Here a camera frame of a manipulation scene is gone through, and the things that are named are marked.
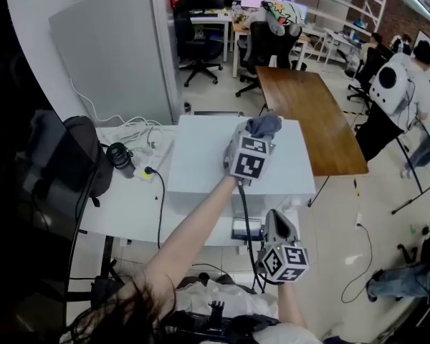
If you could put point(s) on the light wood office desk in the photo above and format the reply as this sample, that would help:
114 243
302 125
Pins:
238 27

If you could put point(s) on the black backpack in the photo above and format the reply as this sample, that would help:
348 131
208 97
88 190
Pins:
86 149

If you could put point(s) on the black rolling chair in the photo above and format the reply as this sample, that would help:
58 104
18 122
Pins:
405 251

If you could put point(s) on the person's white clothing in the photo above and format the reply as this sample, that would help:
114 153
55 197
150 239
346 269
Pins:
236 299

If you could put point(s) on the large black screen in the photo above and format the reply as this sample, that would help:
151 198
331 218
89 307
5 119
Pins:
7 156

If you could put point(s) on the grey partition panel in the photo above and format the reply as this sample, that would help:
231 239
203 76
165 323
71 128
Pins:
111 48

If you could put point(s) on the person's right forearm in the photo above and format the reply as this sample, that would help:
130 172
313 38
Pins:
290 303

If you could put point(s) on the white shelving rack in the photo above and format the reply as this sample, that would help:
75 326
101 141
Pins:
329 4

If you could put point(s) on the black camera lens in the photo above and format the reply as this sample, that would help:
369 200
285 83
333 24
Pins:
121 158

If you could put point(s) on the person's left forearm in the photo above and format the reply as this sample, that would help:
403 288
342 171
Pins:
193 235

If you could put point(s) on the grey-blue cloth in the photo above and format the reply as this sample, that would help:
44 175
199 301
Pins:
263 125

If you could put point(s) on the black whiteboard stand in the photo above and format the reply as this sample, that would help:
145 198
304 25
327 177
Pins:
401 207

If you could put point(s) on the white round backpack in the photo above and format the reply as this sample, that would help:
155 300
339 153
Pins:
390 84

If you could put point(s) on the small black device box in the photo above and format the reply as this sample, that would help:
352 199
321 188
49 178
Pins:
242 228

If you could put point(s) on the white floor power strip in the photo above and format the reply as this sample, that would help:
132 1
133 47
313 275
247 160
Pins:
358 219

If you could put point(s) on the black office chair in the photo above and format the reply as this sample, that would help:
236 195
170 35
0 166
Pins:
371 66
268 45
186 31

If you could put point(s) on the yellow black striped tape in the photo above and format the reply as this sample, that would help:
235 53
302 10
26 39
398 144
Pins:
356 188

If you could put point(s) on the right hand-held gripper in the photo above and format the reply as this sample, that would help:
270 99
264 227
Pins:
286 262

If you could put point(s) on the white office desk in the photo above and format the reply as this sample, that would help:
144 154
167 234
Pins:
208 18

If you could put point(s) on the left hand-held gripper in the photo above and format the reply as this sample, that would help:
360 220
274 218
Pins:
251 163

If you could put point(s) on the white microwave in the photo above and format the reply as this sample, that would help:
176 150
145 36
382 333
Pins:
200 156

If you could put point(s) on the black screen stand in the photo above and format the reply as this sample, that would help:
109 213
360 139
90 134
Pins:
107 253

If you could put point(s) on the wooden table with black legs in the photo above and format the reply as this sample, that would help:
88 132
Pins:
308 120

